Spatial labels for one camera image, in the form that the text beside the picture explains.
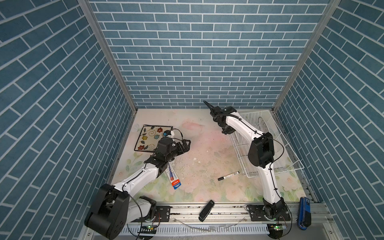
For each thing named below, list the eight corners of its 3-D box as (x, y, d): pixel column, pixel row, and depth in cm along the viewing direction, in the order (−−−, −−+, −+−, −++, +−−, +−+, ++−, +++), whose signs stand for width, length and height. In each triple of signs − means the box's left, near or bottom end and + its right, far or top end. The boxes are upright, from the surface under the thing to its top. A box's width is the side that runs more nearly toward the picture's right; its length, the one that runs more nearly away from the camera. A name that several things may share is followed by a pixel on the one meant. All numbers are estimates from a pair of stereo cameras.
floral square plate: (136, 152, 98) (134, 149, 95) (143, 128, 111) (142, 124, 108) (168, 152, 98) (167, 149, 95) (171, 128, 111) (171, 124, 108)
